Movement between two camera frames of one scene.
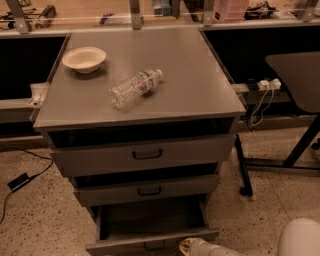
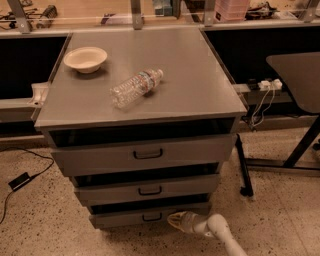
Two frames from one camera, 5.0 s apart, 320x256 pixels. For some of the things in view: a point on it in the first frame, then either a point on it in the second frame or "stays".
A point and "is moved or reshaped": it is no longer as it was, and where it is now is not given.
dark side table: x=300 y=73 stays
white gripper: x=216 y=249 → x=196 y=225
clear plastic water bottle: x=133 y=88 stays
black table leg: x=246 y=188 stays
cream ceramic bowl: x=84 y=59 stays
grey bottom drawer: x=151 y=228 is moved or reshaped
